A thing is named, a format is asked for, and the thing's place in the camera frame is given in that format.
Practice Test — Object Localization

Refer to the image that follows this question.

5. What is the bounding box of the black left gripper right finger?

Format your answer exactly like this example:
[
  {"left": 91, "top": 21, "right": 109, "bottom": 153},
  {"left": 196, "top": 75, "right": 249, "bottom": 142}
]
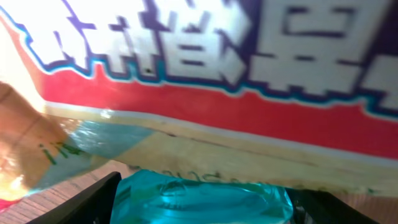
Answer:
[{"left": 286, "top": 189, "right": 377, "bottom": 224}]

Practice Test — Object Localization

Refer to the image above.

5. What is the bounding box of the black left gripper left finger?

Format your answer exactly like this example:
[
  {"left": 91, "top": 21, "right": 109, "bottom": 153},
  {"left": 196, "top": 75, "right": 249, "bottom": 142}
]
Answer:
[{"left": 27, "top": 172, "right": 122, "bottom": 224}]

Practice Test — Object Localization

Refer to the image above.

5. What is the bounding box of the teal mouthwash bottle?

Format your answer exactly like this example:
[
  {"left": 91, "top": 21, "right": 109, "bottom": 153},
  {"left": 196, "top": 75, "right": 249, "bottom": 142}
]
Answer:
[{"left": 110, "top": 170, "right": 294, "bottom": 224}]

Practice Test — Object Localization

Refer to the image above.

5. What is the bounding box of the yellow snack bag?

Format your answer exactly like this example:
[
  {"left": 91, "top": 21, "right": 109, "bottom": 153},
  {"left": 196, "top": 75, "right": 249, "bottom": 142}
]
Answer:
[{"left": 1, "top": 0, "right": 397, "bottom": 208}]

